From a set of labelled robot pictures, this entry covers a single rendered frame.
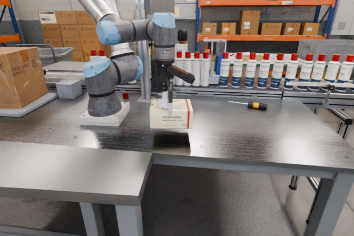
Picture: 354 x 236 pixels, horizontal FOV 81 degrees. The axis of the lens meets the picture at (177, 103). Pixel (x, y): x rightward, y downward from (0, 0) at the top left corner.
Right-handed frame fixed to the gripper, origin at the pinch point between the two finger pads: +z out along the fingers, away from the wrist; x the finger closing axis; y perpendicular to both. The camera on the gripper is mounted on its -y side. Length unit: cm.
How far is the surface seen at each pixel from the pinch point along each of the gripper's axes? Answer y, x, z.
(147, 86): 12.4, -35.5, 1.5
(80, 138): 35.9, 4.0, 10.3
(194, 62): -14.6, -45.3, -9.5
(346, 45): -190, -146, -7
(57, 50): 187, -291, 18
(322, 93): -85, -30, 5
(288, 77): -68, -36, -2
